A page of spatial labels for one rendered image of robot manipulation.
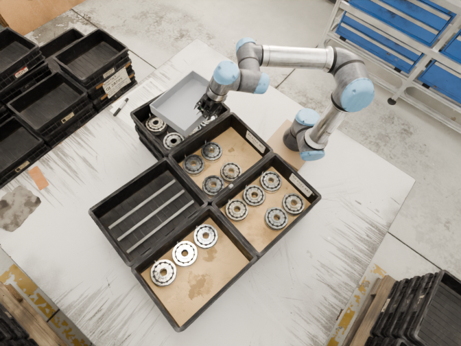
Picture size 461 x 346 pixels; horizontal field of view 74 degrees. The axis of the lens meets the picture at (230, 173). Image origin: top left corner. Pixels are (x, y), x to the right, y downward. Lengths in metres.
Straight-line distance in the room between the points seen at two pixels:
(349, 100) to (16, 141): 2.12
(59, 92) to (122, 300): 1.57
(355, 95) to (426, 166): 1.93
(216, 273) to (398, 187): 1.10
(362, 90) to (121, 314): 1.29
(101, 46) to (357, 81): 1.89
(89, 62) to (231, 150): 1.34
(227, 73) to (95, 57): 1.61
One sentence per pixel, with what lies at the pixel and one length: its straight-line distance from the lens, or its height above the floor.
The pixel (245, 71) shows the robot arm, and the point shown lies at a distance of 1.08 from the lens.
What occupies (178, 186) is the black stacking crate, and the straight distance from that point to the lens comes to 1.45.
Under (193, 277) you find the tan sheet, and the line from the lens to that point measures 1.34.
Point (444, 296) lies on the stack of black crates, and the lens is 2.10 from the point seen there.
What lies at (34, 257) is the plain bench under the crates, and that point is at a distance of 1.66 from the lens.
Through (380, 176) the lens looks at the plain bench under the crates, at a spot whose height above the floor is 0.70.
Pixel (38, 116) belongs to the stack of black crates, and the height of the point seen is 0.38.
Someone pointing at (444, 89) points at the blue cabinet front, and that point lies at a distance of 3.09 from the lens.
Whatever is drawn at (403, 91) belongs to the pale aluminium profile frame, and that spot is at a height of 0.17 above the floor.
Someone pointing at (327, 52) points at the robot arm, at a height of 1.36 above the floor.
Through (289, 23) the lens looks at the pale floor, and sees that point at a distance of 3.64.
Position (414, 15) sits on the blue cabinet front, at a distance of 2.86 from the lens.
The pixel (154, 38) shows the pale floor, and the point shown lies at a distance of 3.34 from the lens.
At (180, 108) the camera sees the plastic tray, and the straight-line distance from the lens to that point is 1.40.
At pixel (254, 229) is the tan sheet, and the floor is 0.83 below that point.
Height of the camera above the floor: 2.15
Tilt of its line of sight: 64 degrees down
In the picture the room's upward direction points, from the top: 10 degrees clockwise
